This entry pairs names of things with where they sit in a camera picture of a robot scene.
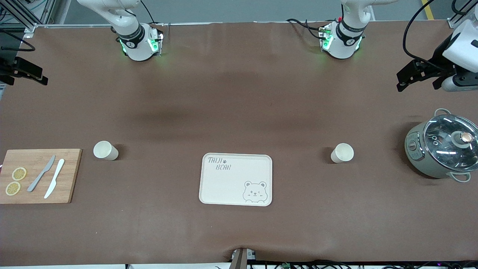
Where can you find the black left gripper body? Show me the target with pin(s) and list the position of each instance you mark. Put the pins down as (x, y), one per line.
(440, 59)

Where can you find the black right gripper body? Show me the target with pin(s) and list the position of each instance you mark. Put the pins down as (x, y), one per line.
(8, 68)

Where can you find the white paper cup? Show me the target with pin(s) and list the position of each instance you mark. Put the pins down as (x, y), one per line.
(104, 150)

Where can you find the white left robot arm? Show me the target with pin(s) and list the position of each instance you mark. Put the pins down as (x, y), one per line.
(345, 39)

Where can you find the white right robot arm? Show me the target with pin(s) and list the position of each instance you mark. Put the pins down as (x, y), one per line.
(130, 35)

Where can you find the cream bear print tray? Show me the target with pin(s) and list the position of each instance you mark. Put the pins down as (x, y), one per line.
(231, 183)

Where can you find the glass pot lid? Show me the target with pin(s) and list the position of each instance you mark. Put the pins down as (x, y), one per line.
(448, 144)

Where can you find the grey-green electric pot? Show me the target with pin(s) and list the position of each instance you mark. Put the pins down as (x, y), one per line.
(416, 157)

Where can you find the grey plastic knife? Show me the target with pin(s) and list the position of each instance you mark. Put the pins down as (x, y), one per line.
(42, 173)

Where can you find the lemon slice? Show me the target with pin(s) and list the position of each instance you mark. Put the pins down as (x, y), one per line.
(19, 173)
(12, 188)

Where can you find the bamboo cutting board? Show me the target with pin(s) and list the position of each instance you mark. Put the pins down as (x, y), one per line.
(67, 175)

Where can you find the white plastic knife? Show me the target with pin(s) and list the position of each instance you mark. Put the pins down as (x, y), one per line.
(55, 178)

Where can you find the aluminium frame profile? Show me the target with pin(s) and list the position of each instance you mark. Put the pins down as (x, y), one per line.
(22, 15)
(463, 16)

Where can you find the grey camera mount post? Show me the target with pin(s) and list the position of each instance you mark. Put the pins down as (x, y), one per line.
(242, 258)

